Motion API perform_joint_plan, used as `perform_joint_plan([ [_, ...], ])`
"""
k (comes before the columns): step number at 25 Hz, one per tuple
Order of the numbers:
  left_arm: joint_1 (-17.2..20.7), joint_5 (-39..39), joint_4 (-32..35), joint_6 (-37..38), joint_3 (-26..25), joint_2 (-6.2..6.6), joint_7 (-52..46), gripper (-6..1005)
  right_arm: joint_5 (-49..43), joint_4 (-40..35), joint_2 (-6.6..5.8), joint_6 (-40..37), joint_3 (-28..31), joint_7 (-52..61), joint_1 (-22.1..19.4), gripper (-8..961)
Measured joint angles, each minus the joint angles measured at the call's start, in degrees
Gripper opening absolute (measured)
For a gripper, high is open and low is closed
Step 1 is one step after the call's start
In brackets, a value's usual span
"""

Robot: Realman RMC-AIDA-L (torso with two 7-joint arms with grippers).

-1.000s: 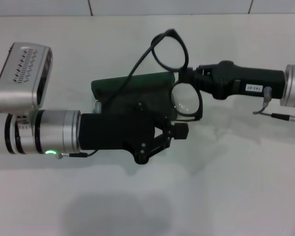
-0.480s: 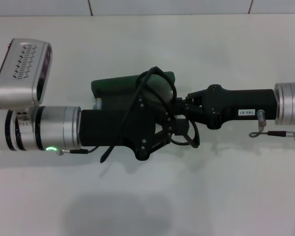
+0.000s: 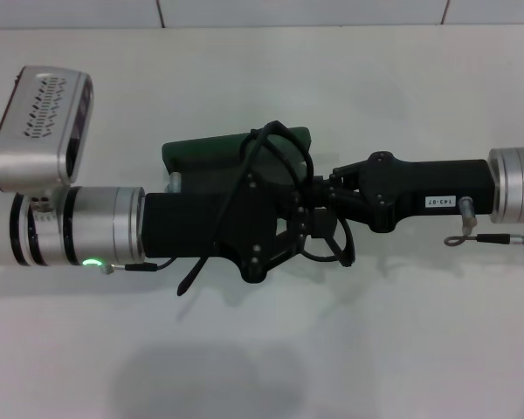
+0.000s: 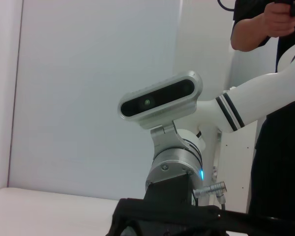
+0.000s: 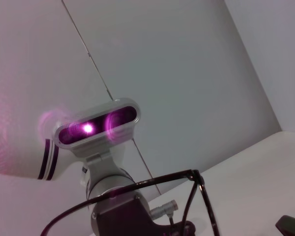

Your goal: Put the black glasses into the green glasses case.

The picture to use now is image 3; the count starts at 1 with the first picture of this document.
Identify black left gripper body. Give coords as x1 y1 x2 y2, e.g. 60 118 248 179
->
140 172 287 285

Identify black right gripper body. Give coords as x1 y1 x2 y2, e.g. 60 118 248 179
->
356 150 497 233

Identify green glasses case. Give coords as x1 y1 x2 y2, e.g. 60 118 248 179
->
161 126 313 194

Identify black glasses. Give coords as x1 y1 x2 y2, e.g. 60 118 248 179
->
176 119 355 299

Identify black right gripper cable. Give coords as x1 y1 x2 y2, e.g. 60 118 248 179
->
444 196 524 255

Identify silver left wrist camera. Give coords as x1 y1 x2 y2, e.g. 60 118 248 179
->
0 65 95 194

